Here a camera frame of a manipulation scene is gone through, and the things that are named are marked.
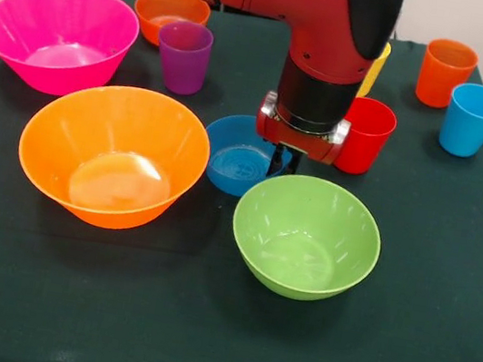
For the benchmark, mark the blue bowl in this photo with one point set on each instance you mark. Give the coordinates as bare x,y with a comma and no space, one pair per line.
229,142

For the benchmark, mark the green bowl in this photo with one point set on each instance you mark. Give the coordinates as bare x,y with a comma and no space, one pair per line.
305,214

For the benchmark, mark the orange cup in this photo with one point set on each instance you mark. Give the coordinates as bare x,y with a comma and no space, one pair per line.
436,83

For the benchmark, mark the large pink bowl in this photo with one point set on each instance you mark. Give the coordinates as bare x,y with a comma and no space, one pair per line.
28,18

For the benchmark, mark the dark green table cloth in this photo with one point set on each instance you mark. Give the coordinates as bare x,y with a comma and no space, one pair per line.
244,337

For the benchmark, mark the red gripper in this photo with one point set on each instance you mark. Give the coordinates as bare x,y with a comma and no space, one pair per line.
298,141

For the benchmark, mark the small dark orange bowl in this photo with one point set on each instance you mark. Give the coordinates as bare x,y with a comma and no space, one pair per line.
150,24

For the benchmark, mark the large orange bowl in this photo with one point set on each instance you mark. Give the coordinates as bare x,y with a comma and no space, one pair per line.
93,130

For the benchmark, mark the purple cup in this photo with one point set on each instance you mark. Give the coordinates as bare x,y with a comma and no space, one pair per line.
181,66

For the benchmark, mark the yellow cup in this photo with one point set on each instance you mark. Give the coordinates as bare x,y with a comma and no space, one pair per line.
376,69

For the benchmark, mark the blue cup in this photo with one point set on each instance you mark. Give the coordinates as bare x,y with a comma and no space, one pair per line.
465,129

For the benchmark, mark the red cup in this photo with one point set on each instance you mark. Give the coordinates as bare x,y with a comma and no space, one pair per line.
366,145

